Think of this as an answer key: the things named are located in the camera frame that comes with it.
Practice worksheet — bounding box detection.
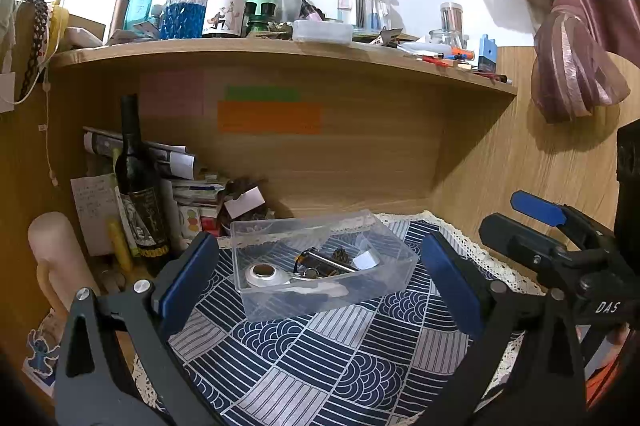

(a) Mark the blue box-shaped gadget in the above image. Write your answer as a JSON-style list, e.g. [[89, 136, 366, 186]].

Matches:
[[476, 34, 498, 73]]

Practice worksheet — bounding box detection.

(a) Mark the clear plastic storage box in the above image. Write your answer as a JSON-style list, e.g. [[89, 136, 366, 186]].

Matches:
[[229, 209, 420, 323]]

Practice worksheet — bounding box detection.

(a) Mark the orange sticky note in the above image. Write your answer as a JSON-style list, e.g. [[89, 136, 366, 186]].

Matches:
[[217, 102, 325, 135]]

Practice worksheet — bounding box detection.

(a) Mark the green sticky note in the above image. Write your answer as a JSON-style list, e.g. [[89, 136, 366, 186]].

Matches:
[[225, 86, 301, 102]]

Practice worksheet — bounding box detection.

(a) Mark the white handwritten note paper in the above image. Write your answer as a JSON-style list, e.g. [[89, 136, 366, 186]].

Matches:
[[70, 173, 121, 257]]

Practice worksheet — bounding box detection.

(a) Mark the blue wave patterned mat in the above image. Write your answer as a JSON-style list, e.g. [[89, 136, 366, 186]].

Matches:
[[132, 209, 546, 426]]

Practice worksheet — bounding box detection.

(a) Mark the glass jar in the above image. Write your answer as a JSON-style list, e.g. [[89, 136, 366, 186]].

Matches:
[[430, 28, 468, 51]]

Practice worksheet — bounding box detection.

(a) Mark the rolled magazine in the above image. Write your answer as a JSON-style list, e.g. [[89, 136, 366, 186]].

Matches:
[[82, 126, 197, 181]]

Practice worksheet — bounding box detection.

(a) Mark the stack of books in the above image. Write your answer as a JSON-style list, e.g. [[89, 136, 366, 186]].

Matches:
[[162, 173, 231, 239]]

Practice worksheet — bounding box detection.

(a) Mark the tall clear canister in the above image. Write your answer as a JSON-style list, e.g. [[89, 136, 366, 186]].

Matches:
[[440, 2, 465, 49]]

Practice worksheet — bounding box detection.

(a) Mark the brown cosmetic tube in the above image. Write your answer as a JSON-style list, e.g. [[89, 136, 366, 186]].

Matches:
[[110, 0, 130, 39]]

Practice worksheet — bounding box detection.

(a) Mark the mauve curtain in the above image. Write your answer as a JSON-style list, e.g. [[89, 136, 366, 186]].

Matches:
[[445, 0, 640, 124]]

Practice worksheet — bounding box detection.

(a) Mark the dark wine bottle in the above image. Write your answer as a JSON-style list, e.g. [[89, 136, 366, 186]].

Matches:
[[114, 94, 173, 259]]

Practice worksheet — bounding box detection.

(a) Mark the white hanging cord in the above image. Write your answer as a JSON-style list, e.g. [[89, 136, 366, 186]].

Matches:
[[40, 56, 58, 187]]

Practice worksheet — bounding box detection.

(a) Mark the pink mug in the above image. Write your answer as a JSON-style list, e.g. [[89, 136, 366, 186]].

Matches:
[[27, 212, 101, 311]]

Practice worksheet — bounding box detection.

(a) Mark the yellow hair band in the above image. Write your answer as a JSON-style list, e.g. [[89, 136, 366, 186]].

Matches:
[[47, 3, 68, 56]]

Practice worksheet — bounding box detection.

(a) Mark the white tape roll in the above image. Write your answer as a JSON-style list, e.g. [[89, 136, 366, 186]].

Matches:
[[245, 262, 351, 301]]

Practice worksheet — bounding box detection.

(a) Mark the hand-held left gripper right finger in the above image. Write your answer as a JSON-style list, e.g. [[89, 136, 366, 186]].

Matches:
[[420, 233, 587, 426]]

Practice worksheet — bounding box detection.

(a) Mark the blue cartoon sticker card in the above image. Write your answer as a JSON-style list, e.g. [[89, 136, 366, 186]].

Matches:
[[22, 311, 63, 389]]

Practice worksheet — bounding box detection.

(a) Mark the blue faceted glass bottle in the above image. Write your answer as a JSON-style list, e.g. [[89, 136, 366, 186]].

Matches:
[[161, 0, 208, 40]]

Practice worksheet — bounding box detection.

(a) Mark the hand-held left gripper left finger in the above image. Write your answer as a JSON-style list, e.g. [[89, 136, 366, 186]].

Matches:
[[54, 231, 222, 426]]

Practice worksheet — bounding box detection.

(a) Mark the person's right hand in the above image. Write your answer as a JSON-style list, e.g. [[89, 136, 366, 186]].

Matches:
[[575, 325, 632, 374]]

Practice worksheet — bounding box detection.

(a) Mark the pink sticky note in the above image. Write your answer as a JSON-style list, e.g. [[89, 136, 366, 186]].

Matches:
[[140, 68, 205, 117]]

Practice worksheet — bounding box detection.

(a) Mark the wooden shelf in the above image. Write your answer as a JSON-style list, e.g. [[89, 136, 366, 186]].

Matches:
[[47, 36, 518, 96]]

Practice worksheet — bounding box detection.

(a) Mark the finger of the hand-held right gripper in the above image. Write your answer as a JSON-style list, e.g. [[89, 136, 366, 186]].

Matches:
[[479, 213, 616, 291], [511, 191, 618, 251]]

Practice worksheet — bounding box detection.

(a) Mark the dark green glass bottle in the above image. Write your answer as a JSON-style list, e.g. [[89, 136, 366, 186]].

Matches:
[[247, 0, 278, 37]]

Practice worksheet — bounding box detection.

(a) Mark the yellow tube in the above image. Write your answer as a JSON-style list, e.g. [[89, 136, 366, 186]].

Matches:
[[109, 218, 133, 271]]

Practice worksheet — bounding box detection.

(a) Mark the clear lidded plastic container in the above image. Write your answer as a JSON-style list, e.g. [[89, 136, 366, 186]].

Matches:
[[292, 20, 354, 44]]

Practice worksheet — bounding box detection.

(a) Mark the patterned headband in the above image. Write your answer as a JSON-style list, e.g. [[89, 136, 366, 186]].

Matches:
[[17, 0, 50, 101]]

